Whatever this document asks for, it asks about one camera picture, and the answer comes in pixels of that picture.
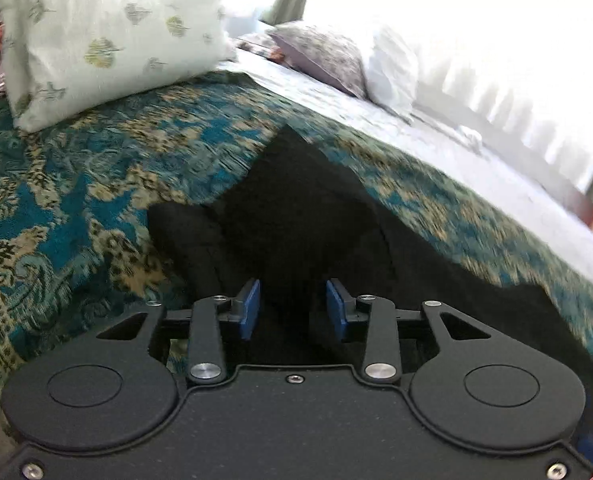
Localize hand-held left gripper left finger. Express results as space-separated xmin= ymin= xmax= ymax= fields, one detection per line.
xmin=96 ymin=279 xmax=262 ymax=387

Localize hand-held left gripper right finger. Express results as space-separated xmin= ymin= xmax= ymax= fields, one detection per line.
xmin=325 ymin=279 xmax=492 ymax=387

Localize black pants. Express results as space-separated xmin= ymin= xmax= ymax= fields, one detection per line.
xmin=146 ymin=125 xmax=593 ymax=413

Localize white bedsheet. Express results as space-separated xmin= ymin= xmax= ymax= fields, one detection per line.
xmin=216 ymin=49 xmax=593 ymax=307

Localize teal and gold patterned blanket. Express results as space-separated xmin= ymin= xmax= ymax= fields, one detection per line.
xmin=0 ymin=69 xmax=593 ymax=413

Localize small crumpled white cloth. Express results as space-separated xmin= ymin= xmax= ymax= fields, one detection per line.
xmin=453 ymin=126 xmax=484 ymax=151

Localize plain white pillow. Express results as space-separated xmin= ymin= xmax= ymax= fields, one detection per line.
xmin=363 ymin=25 xmax=422 ymax=121

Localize grey floral pillow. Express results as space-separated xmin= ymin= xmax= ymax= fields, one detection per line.
xmin=268 ymin=21 xmax=368 ymax=100

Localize small brown patterned pillow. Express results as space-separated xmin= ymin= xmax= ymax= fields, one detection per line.
xmin=234 ymin=32 xmax=290 ymax=63

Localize pale green leaf print pillow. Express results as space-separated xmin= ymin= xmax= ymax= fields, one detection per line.
xmin=0 ymin=0 xmax=238 ymax=133

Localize white sheer curtain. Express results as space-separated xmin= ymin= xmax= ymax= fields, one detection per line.
xmin=309 ymin=0 xmax=593 ymax=196

